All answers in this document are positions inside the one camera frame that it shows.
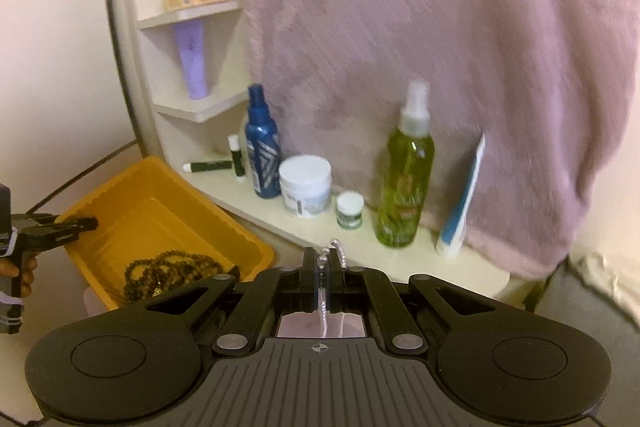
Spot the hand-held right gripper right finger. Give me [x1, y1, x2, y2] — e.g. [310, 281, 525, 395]
[327, 257, 501, 353]

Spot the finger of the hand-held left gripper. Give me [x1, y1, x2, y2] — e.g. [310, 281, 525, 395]
[11, 212, 56, 228]
[20, 216, 99, 254]

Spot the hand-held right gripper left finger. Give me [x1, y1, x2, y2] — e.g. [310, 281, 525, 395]
[142, 247, 321, 355]

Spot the white pearl necklace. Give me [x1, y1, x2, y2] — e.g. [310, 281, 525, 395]
[317, 238, 349, 338]

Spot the orange plastic tray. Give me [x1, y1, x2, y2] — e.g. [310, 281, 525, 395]
[54, 156, 276, 312]

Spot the light brown bead necklace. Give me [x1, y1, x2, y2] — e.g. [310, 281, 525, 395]
[150, 251, 226, 280]

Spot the person's left hand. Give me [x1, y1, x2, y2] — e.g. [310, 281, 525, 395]
[0, 254, 39, 298]

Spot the small green-label jar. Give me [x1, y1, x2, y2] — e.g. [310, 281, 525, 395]
[336, 192, 366, 229]

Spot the white cream jar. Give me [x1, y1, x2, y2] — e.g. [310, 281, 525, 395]
[278, 156, 333, 219]

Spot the green spray bottle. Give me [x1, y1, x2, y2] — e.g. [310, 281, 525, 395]
[375, 80, 436, 249]

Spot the white lip balm stick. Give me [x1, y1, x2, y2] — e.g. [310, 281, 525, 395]
[227, 134, 247, 184]

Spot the blue spray bottle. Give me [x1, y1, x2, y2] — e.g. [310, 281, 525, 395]
[243, 83, 282, 199]

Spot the blue and white tube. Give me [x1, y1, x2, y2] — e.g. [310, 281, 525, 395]
[435, 133, 487, 257]

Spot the dark green tube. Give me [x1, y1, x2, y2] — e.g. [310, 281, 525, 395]
[182, 160, 233, 174]

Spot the cream wooden shelf unit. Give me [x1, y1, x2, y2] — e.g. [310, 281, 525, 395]
[102, 0, 546, 313]

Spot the purple tube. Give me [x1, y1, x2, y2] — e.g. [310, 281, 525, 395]
[173, 19, 210, 100]

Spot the grey cushion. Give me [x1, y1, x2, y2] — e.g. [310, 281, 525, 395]
[537, 257, 640, 348]

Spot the hanging pink towel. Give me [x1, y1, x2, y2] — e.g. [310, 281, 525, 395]
[235, 0, 640, 280]

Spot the black cable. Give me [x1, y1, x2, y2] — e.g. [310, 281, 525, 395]
[25, 139, 138, 214]

